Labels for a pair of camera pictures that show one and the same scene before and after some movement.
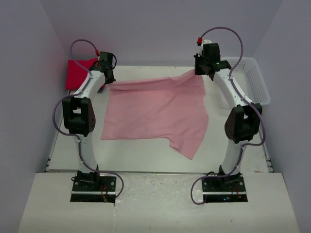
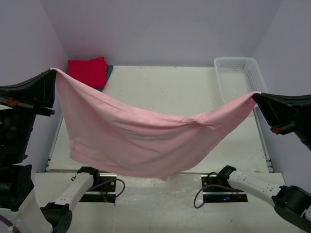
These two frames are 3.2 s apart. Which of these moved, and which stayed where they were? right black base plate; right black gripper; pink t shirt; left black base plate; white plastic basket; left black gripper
Moved: right black gripper; left black gripper; pink t shirt
Stayed: left black base plate; white plastic basket; right black base plate
